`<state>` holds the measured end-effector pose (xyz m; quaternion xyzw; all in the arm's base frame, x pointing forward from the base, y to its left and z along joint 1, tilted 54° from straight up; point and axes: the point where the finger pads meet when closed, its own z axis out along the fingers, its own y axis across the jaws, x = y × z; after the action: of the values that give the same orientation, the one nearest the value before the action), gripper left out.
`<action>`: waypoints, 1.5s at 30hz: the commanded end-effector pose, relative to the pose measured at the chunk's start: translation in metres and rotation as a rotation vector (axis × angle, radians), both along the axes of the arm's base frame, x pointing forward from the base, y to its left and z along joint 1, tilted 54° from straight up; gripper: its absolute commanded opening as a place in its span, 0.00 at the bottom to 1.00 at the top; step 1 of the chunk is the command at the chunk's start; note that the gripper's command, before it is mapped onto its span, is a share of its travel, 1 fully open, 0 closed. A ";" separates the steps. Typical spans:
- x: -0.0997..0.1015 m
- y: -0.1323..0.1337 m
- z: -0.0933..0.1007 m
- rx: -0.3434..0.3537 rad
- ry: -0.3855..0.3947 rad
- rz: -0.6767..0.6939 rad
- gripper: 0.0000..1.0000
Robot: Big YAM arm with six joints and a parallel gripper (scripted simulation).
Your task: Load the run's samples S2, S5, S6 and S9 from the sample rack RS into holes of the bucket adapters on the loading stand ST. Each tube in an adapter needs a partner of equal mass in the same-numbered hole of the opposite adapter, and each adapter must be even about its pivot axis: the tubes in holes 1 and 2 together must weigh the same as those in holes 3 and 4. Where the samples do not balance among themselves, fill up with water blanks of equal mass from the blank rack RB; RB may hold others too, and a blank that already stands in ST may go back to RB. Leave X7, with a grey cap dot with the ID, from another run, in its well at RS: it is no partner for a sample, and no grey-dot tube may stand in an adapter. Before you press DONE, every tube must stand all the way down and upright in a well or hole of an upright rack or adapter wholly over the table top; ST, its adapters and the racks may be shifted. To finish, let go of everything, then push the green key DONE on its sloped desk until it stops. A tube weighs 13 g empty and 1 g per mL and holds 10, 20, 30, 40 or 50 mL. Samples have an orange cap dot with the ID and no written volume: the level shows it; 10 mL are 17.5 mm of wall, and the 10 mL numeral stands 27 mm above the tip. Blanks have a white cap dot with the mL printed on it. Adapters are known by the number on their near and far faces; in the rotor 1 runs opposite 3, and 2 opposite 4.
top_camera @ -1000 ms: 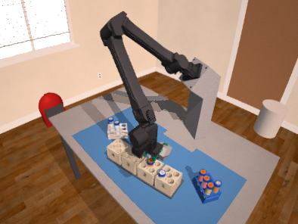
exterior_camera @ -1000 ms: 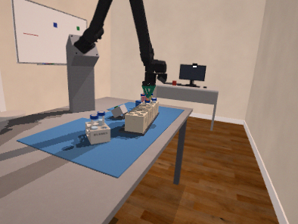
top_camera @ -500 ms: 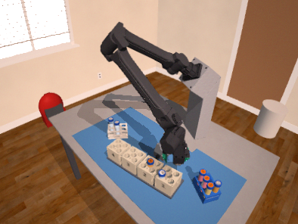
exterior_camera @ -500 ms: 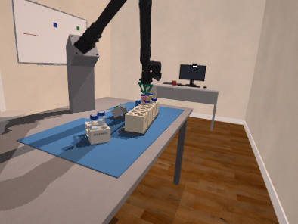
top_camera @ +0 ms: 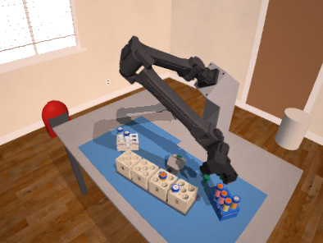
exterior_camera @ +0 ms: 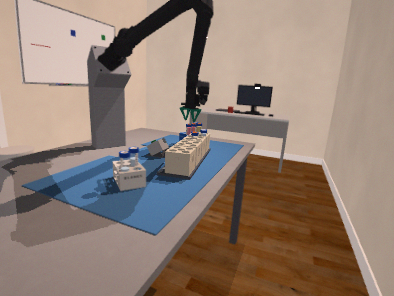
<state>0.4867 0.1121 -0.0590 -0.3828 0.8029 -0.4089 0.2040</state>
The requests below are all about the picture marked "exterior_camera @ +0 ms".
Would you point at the blue-capped graduated tube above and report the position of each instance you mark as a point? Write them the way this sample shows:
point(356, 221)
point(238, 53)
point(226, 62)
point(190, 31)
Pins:
point(133, 156)

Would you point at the blue table mat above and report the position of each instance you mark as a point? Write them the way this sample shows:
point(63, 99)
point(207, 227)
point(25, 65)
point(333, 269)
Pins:
point(92, 187)

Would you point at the blue tube rack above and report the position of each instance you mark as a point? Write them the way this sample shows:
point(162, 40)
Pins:
point(181, 136)

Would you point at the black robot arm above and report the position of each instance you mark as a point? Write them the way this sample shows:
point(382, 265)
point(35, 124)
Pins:
point(127, 39)

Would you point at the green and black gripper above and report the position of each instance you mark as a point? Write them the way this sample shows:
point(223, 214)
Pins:
point(190, 107)

